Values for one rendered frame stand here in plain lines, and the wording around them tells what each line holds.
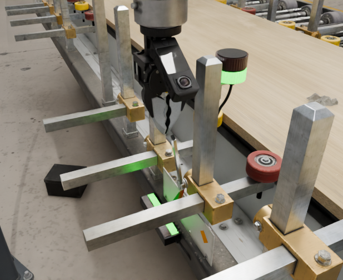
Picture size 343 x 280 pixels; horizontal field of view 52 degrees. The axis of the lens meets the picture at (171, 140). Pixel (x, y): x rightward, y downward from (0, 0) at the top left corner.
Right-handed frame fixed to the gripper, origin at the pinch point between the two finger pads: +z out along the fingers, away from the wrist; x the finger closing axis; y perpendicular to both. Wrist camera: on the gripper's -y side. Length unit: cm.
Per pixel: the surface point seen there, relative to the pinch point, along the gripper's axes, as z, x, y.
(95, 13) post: -6, -6, 73
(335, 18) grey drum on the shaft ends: 18, -156, 100
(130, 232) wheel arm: 16.6, 11.1, -7.3
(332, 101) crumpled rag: 10, -56, 9
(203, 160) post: 7.3, -6.8, -3.5
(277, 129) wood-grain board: 10.9, -33.2, 4.5
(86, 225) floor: 101, 9, 82
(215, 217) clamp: 16.8, -6.2, -10.7
